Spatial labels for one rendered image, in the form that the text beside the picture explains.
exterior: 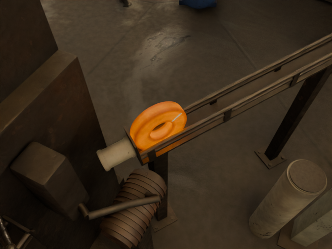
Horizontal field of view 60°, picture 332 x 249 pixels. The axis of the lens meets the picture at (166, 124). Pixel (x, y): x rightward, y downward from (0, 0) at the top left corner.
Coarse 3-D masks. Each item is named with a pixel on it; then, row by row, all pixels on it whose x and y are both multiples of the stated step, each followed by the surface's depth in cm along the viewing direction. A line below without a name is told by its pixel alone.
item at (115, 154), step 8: (112, 144) 75; (120, 144) 74; (128, 144) 74; (96, 152) 74; (104, 152) 73; (112, 152) 73; (120, 152) 73; (128, 152) 74; (104, 160) 72; (112, 160) 73; (120, 160) 74; (104, 168) 73
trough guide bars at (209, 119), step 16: (304, 48) 90; (272, 64) 88; (320, 64) 89; (240, 80) 85; (288, 80) 86; (208, 96) 83; (256, 96) 84; (224, 112) 80; (192, 128) 78; (160, 144) 76
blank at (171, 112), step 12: (156, 108) 70; (168, 108) 70; (180, 108) 73; (144, 120) 69; (156, 120) 70; (168, 120) 73; (180, 120) 76; (132, 132) 72; (144, 132) 72; (156, 132) 79; (168, 132) 78; (144, 144) 76
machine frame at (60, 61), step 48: (0, 0) 51; (0, 48) 55; (48, 48) 66; (0, 96) 59; (48, 96) 64; (0, 144) 56; (48, 144) 70; (96, 144) 94; (0, 192) 61; (96, 192) 108; (48, 240) 88
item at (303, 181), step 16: (304, 160) 92; (288, 176) 89; (304, 176) 88; (320, 176) 88; (272, 192) 102; (288, 192) 91; (304, 192) 86; (320, 192) 86; (256, 208) 122; (272, 208) 104; (288, 208) 97; (256, 224) 121; (272, 224) 111
